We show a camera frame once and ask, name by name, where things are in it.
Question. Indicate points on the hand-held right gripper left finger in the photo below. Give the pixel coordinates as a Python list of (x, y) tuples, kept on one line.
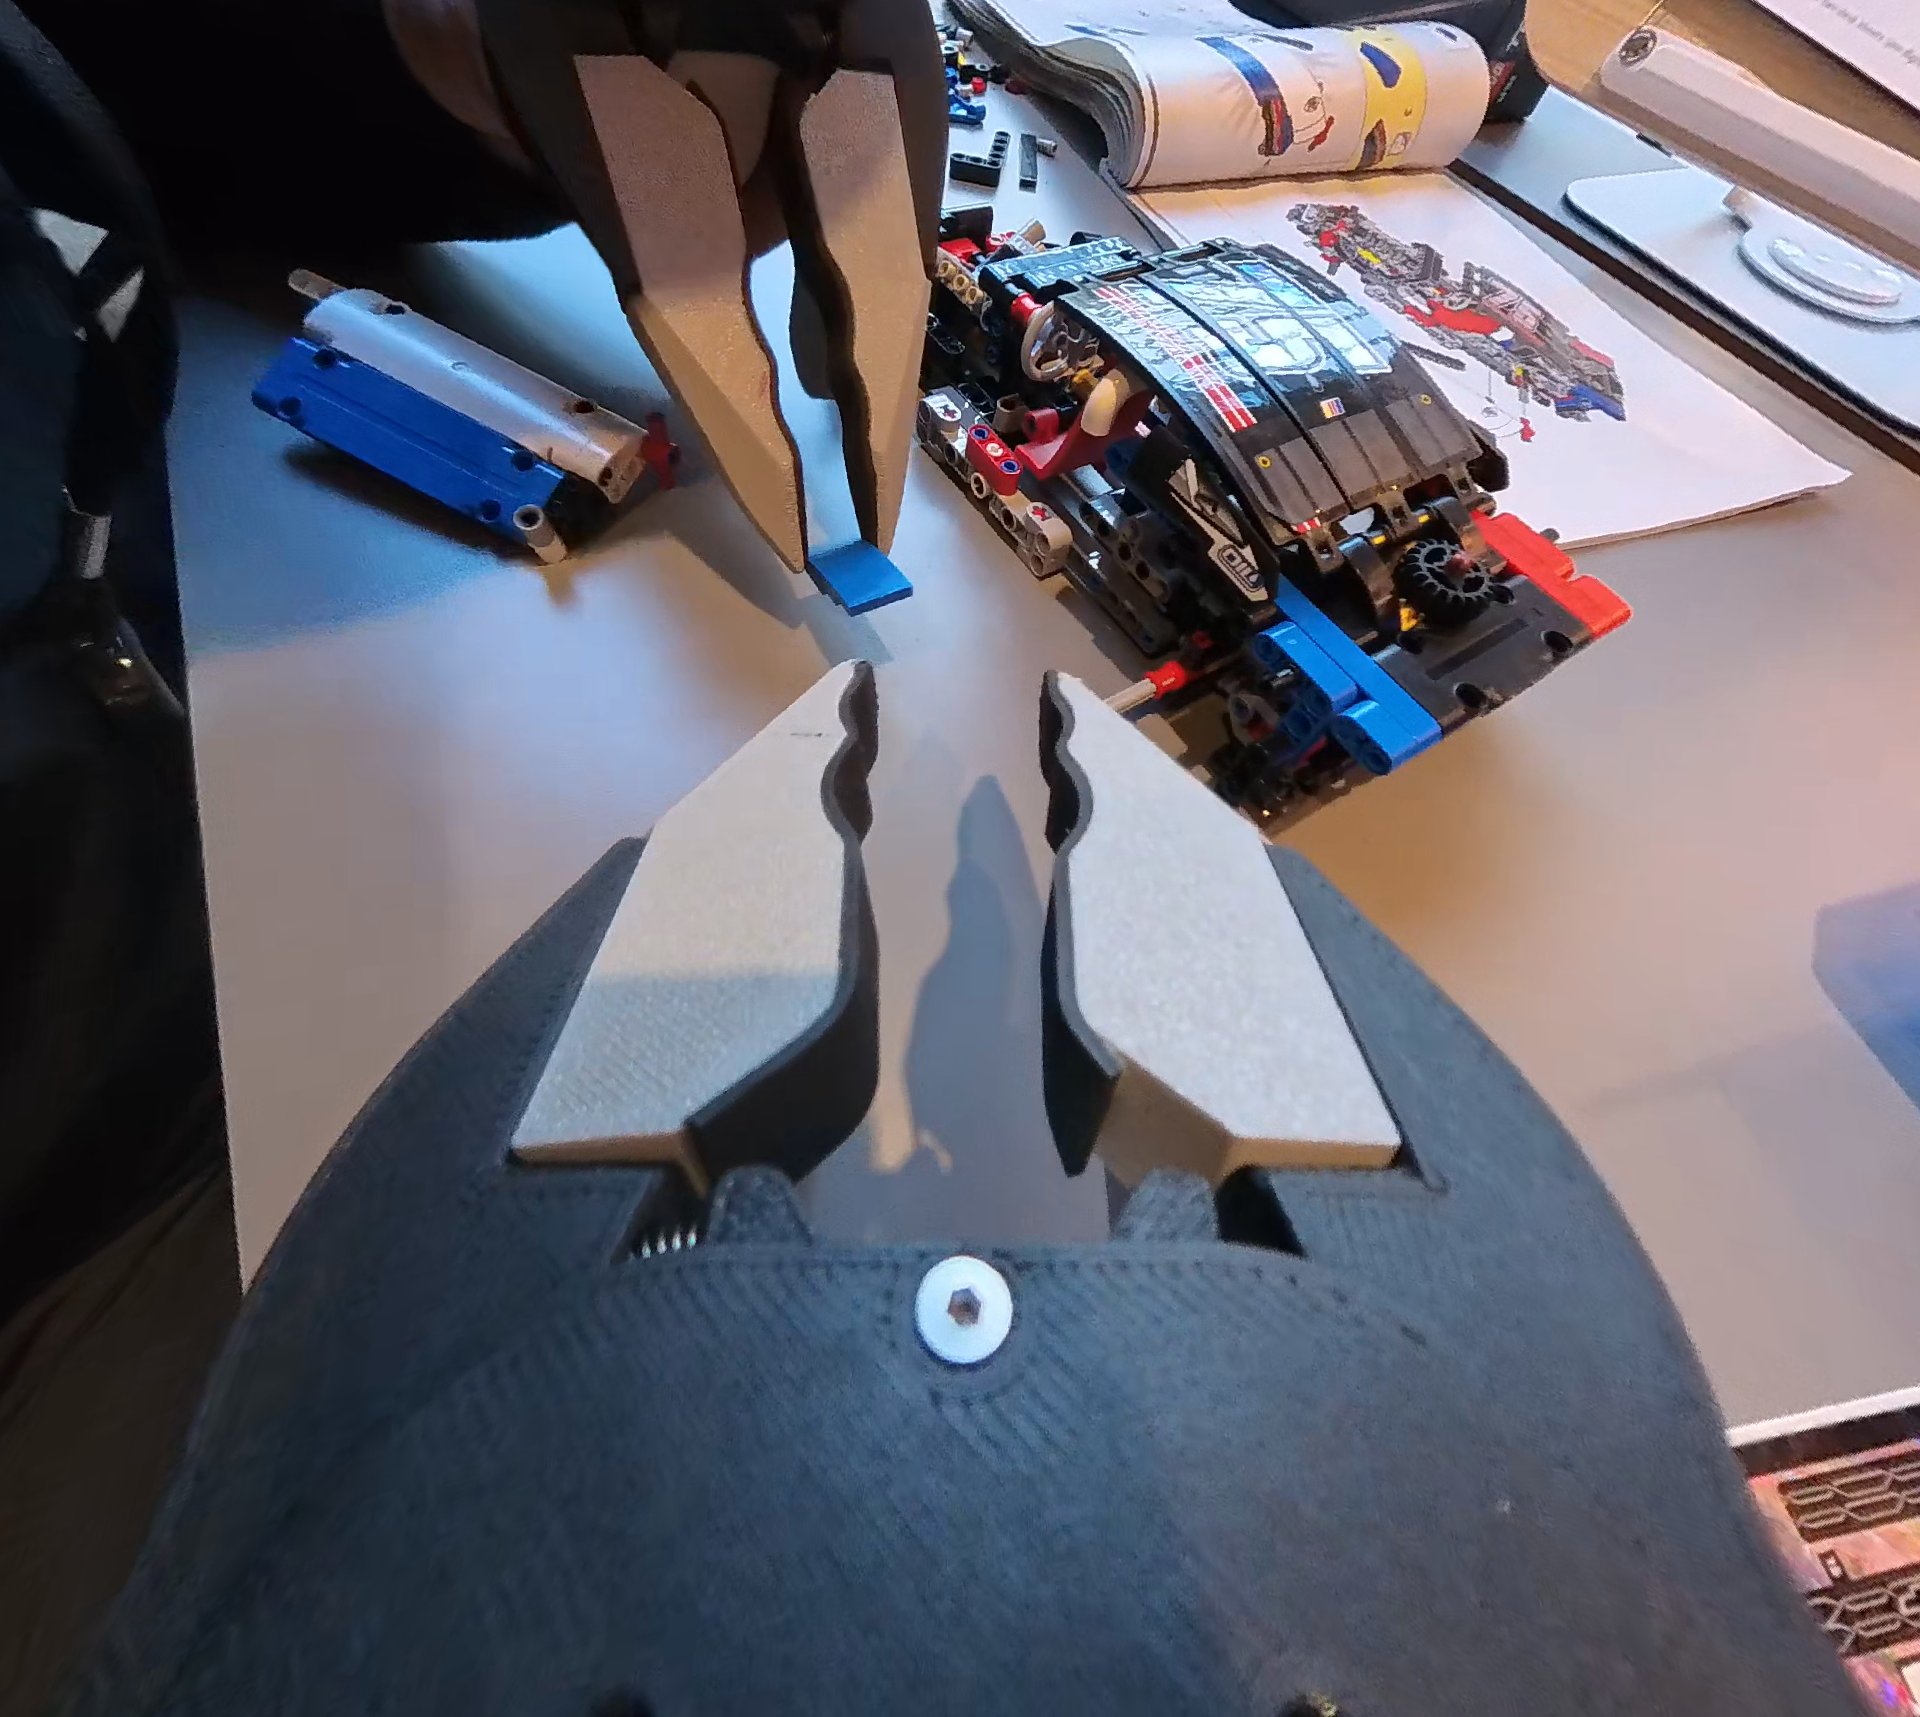
[(704, 967)]

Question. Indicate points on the blue storage bin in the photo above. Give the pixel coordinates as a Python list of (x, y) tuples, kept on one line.
[(1882, 975)]

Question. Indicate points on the pile of loose brick parts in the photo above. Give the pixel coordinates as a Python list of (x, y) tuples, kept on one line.
[(983, 160)]

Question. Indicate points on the person's left hand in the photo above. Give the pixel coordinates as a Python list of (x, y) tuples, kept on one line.
[(428, 7)]

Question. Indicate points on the blue and white brick panel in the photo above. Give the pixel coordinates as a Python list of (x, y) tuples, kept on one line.
[(421, 426)]

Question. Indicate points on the white printed instruction sheet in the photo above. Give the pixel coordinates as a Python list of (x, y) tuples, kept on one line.
[(1650, 456)]

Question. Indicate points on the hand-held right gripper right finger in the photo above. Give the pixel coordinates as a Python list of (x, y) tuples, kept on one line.
[(1214, 983)]

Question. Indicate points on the blue smooth tile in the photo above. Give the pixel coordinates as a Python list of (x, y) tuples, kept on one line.
[(863, 581)]

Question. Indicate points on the holographic sticker sheet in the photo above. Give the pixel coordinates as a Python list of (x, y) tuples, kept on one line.
[(1844, 1521)]

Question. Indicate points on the person's left forearm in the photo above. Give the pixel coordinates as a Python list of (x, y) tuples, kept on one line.
[(180, 23)]

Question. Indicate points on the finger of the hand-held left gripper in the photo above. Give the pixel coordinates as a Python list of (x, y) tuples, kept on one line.
[(884, 277), (675, 247)]

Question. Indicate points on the grey desk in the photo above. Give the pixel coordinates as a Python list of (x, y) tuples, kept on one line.
[(1500, 923)]

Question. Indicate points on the black toy brick race car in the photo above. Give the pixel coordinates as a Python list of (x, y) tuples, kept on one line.
[(1275, 396)]

